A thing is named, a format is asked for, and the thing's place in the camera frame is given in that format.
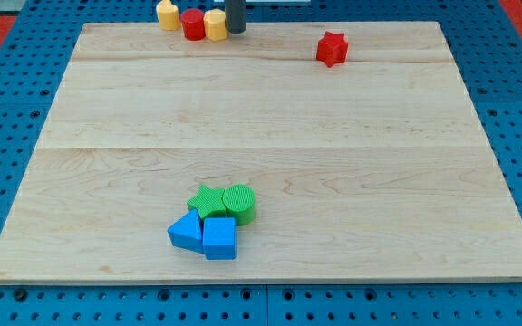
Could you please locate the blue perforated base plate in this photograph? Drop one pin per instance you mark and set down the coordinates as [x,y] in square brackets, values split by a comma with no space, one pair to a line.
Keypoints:
[484,39]

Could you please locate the wooden board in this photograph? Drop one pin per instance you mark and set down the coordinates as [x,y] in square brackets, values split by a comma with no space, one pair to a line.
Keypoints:
[376,170]

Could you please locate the blue triangle block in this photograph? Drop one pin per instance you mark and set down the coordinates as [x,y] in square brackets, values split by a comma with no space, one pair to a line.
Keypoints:
[186,233]

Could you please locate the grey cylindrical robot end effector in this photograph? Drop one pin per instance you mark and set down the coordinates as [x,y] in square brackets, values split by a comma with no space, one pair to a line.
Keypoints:
[236,16]

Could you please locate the blue cube block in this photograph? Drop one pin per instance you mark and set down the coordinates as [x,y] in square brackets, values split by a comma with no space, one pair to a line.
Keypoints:
[220,238]

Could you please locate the red star block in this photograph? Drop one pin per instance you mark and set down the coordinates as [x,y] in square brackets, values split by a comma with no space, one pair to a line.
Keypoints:
[332,49]

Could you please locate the green cylinder block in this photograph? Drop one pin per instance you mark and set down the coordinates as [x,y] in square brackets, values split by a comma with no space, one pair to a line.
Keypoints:
[240,203]

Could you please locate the green star block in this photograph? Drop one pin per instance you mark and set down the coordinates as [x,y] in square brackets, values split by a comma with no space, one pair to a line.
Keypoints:
[208,202]

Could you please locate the yellow heart block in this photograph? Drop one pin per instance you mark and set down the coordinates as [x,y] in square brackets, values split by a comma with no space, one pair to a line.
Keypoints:
[168,15]

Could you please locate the red cylinder block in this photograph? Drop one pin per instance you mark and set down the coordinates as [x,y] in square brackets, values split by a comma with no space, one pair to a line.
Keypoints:
[193,24]

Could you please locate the yellow hexagon block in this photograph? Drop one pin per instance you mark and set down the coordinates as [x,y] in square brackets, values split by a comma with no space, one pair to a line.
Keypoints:
[215,25]

